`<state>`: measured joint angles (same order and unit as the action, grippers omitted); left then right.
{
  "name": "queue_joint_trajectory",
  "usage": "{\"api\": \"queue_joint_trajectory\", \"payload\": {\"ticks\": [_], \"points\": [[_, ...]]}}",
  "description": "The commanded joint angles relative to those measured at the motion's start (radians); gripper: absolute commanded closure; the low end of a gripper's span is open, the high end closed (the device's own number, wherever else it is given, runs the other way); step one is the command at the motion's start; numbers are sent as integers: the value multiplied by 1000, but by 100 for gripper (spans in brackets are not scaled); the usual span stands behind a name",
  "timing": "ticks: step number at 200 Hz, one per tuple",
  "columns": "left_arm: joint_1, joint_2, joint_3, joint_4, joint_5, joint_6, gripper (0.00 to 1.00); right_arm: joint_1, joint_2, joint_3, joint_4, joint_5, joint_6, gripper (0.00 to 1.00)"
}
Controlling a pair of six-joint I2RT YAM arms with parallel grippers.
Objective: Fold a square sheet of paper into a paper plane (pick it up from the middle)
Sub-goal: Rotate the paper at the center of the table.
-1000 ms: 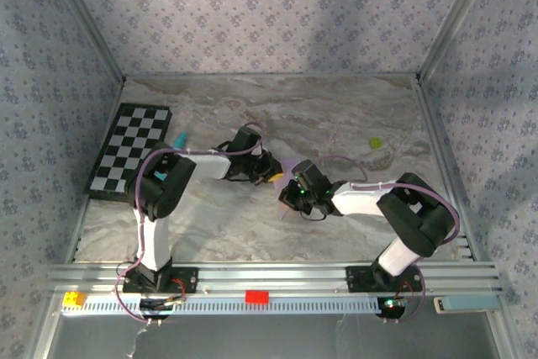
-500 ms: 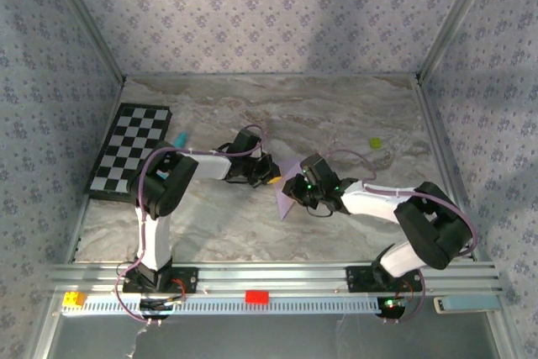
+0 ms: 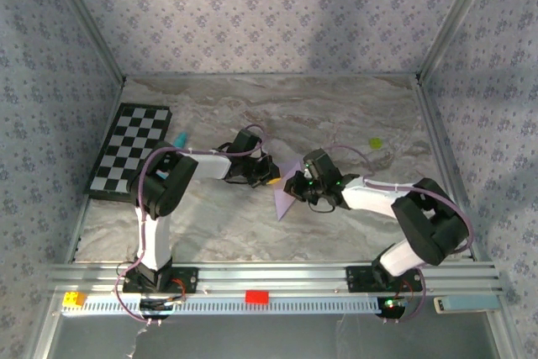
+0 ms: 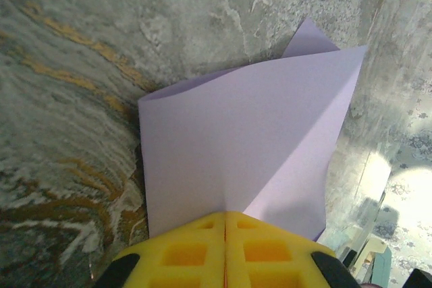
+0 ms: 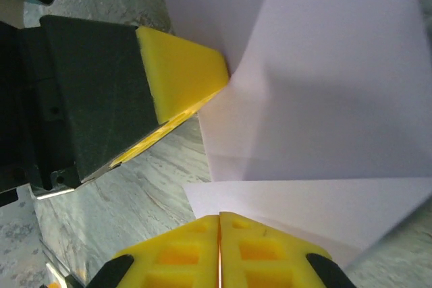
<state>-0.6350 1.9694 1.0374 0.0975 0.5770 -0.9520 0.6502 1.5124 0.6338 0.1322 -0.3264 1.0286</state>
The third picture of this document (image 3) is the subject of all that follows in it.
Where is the lavender paper sheet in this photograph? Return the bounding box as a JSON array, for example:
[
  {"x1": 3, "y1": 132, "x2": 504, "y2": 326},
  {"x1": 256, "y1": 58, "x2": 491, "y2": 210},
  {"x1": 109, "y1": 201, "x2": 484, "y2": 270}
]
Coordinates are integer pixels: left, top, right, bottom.
[{"x1": 272, "y1": 160, "x2": 302, "y2": 222}]

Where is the teal pen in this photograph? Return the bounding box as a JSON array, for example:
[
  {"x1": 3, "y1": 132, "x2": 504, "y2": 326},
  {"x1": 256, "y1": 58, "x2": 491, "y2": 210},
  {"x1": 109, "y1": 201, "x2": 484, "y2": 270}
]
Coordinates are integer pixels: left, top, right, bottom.
[{"x1": 154, "y1": 131, "x2": 189, "y2": 180}]

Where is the black and white checkerboard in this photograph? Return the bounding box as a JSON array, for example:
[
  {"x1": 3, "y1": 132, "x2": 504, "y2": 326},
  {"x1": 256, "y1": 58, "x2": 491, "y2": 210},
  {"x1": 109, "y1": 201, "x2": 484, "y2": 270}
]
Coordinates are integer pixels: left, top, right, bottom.
[{"x1": 87, "y1": 102, "x2": 173, "y2": 203}]

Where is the black circuit board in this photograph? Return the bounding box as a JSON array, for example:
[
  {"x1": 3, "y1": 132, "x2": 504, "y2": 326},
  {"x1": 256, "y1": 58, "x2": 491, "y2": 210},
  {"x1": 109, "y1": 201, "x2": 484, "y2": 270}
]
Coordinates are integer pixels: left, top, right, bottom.
[
  {"x1": 138, "y1": 296, "x2": 188, "y2": 320},
  {"x1": 375, "y1": 295, "x2": 411, "y2": 320}
]

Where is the grey blue box device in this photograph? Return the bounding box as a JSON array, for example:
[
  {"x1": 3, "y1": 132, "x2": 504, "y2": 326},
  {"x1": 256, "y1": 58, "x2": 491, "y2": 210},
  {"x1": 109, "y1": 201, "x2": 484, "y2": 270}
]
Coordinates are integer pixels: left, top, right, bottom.
[{"x1": 433, "y1": 294, "x2": 502, "y2": 314}]

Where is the yellow block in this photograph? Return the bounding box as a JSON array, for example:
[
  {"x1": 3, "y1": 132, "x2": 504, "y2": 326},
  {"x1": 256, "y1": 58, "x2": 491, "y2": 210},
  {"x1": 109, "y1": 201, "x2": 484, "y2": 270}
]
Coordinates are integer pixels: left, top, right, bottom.
[{"x1": 62, "y1": 292, "x2": 87, "y2": 308}]

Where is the thin black cable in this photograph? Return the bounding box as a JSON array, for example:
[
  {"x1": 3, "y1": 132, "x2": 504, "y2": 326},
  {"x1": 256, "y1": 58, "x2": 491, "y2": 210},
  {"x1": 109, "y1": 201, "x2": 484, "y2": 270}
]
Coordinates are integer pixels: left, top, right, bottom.
[{"x1": 308, "y1": 195, "x2": 338, "y2": 214}]

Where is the aluminium frame bar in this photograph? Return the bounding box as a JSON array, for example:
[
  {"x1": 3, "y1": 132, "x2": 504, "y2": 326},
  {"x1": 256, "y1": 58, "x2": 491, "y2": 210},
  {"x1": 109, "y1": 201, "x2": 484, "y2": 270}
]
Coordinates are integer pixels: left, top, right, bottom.
[
  {"x1": 417, "y1": 0, "x2": 504, "y2": 82},
  {"x1": 65, "y1": 79, "x2": 127, "y2": 266},
  {"x1": 41, "y1": 0, "x2": 129, "y2": 85},
  {"x1": 124, "y1": 72, "x2": 421, "y2": 81},
  {"x1": 414, "y1": 77, "x2": 483, "y2": 261}
]

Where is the aluminium mounting rail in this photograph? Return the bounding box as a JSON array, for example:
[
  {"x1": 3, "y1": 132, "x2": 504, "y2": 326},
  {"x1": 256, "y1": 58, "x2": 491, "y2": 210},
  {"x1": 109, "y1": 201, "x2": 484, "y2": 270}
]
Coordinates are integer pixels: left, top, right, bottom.
[{"x1": 45, "y1": 261, "x2": 505, "y2": 298}]

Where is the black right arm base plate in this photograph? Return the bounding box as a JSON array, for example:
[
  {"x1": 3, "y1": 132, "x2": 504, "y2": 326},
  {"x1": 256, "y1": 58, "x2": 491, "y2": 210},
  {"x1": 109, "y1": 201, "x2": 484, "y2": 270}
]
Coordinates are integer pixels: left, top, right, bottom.
[{"x1": 345, "y1": 265, "x2": 424, "y2": 294}]

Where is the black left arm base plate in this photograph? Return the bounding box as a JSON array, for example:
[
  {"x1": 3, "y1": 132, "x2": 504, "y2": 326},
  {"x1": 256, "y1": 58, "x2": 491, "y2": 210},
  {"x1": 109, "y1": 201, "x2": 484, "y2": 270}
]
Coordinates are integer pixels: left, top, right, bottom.
[{"x1": 121, "y1": 266, "x2": 199, "y2": 295}]

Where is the white slotted cable duct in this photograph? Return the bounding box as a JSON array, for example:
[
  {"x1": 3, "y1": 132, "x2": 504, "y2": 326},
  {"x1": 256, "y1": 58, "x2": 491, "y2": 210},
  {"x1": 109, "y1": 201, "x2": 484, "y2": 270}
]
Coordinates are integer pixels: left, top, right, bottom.
[{"x1": 61, "y1": 293, "x2": 407, "y2": 316}]

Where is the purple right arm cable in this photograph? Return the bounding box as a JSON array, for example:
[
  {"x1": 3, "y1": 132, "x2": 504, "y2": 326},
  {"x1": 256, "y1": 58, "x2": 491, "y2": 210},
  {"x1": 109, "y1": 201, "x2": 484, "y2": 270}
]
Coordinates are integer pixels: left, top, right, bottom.
[{"x1": 323, "y1": 144, "x2": 476, "y2": 325}]

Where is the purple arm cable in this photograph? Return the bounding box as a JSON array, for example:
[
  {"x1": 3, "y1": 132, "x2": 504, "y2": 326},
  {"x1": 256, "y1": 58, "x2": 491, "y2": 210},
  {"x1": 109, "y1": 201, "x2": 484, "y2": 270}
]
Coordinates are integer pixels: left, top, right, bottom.
[
  {"x1": 115, "y1": 124, "x2": 271, "y2": 327},
  {"x1": 323, "y1": 144, "x2": 476, "y2": 325}
]

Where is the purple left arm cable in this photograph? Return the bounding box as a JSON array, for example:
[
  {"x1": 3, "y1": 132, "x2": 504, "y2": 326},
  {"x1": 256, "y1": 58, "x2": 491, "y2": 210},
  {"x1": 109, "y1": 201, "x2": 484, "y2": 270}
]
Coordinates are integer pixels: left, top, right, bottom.
[{"x1": 115, "y1": 124, "x2": 271, "y2": 327}]

